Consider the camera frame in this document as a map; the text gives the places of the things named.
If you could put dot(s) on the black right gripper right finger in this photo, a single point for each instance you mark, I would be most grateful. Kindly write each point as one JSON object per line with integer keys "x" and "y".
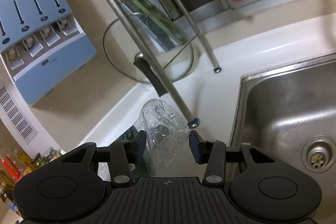
{"x": 213, "y": 154}

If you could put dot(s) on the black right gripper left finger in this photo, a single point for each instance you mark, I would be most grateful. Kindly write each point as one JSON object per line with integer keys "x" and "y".
{"x": 122, "y": 154}

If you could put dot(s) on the crushed clear plastic bottle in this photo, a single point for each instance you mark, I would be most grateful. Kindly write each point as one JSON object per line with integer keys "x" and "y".
{"x": 166, "y": 133}

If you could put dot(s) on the green packet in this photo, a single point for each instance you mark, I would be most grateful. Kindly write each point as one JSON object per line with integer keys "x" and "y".
{"x": 137, "y": 154}

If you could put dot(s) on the sauce jar yellow label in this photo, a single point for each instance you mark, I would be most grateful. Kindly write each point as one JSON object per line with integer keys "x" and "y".
{"x": 51, "y": 154}

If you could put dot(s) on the sauce jar red label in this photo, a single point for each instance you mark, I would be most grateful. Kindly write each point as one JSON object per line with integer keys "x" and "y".
{"x": 38, "y": 161}

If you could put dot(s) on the stainless steel sink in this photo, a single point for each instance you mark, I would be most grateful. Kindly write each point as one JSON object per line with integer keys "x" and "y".
{"x": 289, "y": 112}

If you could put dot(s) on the large cooking oil bottle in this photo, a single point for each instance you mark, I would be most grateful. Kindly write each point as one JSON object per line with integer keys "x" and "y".
{"x": 12, "y": 170}

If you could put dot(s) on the white vent grille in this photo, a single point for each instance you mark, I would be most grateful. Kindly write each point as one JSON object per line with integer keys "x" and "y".
{"x": 15, "y": 115}

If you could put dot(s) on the blue grain dispenser box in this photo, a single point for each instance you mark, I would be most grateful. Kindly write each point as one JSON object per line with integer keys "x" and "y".
{"x": 41, "y": 44}

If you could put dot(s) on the glass pot lid black handle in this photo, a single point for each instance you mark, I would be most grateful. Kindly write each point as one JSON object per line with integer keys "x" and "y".
{"x": 152, "y": 39}

